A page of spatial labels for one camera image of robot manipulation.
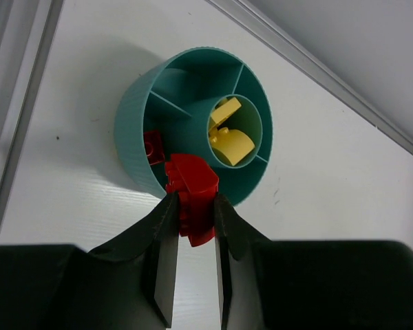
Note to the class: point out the aluminium frame rail back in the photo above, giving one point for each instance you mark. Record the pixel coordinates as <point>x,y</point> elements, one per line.
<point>257,24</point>

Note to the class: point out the aluminium frame rail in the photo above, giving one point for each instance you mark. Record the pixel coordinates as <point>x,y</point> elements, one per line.
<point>27,30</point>
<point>257,24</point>

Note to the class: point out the yellow lego brick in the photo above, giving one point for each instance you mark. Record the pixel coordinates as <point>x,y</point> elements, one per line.
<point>230,146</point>
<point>225,109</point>

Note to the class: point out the aluminium frame rail left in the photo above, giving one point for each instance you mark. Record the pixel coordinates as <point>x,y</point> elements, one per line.
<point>27,30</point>

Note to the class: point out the red square lego brick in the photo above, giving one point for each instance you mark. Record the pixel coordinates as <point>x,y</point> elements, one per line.
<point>153,147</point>

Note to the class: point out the red curved lego brick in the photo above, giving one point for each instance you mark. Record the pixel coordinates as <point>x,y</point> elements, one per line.
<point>196,184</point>

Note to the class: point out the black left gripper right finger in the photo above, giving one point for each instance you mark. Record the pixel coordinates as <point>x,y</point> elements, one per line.
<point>267,284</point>

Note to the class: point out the teal divided round container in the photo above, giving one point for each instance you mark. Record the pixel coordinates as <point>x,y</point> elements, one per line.
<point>176,98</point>

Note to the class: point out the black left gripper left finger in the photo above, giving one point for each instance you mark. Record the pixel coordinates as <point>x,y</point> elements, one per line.
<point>126,283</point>

